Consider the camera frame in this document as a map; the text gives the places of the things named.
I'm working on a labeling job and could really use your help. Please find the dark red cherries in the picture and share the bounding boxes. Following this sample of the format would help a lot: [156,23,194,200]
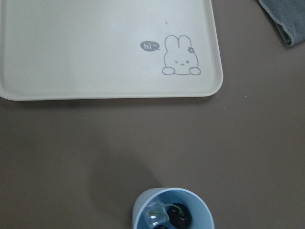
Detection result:
[166,203,192,229]

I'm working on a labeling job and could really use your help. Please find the clear ice cube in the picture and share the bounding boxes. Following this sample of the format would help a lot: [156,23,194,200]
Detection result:
[143,200,170,229]

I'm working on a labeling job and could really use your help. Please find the light blue plastic cup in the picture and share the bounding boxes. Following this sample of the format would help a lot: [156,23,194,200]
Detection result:
[132,187,215,229]

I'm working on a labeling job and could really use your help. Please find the folded grey cloth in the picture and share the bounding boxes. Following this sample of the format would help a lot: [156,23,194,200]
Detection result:
[259,0,305,47]

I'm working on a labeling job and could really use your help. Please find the cream rabbit tray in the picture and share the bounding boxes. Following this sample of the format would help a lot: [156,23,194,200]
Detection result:
[0,0,224,101]

